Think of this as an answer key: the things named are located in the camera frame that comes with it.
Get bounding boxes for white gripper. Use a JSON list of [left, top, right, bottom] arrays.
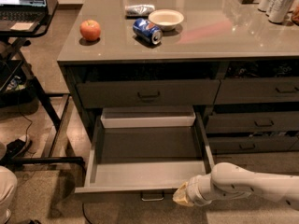
[[173, 175, 213, 207]]

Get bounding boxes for grey drawer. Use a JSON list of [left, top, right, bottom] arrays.
[[75, 114, 214, 203], [77, 79, 220, 108], [215, 77, 299, 105], [208, 136, 298, 154], [206, 111, 299, 133]]

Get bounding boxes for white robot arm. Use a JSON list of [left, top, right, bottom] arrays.
[[173, 162, 299, 210]]

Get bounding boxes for grey counter cabinet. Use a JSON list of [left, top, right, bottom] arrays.
[[56, 0, 299, 161]]

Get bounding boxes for blue pepsi can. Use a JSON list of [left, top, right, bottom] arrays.
[[133, 18, 163, 45]]

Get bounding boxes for black sneaker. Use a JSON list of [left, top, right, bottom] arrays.
[[6, 134, 31, 159]]

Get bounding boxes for person leg beige trousers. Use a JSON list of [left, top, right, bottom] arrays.
[[0, 141, 19, 224]]

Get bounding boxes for white bowl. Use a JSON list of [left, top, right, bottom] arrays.
[[149, 9, 184, 31]]

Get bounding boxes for silver foil snack bag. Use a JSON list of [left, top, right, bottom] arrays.
[[125, 4, 155, 17]]

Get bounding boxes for red apple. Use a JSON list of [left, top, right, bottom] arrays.
[[79, 20, 101, 41]]

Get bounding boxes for black laptop stand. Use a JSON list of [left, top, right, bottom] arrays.
[[0, 0, 85, 167]]

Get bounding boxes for open laptop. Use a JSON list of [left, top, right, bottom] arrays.
[[0, 0, 48, 33]]

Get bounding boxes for black cable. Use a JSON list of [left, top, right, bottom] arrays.
[[15, 93, 36, 156]]

